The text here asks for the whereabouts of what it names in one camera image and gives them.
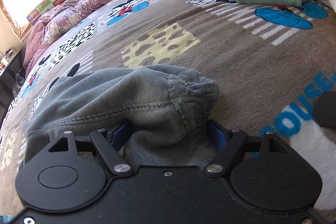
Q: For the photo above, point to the grey sweatpants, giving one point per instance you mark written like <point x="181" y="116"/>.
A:
<point x="169" y="107"/>

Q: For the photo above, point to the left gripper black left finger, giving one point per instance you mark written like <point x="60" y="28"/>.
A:
<point x="107" y="145"/>

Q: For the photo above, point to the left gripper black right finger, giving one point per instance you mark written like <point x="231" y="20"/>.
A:
<point x="229" y="146"/>

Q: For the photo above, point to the folded green garment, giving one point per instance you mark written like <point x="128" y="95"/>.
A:
<point x="295" y="3"/>

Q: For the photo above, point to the Mickey Mouse brown blanket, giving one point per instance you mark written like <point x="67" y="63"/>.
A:
<point x="270" y="65"/>

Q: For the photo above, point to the dark wooden desk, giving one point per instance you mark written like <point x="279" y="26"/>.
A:
<point x="8" y="73"/>

